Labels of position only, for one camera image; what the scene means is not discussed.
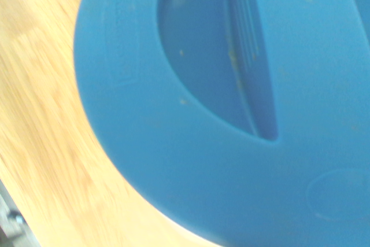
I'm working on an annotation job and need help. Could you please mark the white cabinet drawer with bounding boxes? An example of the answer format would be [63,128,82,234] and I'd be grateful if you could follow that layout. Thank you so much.
[0,178,38,247]

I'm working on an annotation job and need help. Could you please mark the blue plastic container lid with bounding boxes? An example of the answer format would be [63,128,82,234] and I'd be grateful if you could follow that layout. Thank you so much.
[73,0,370,247]

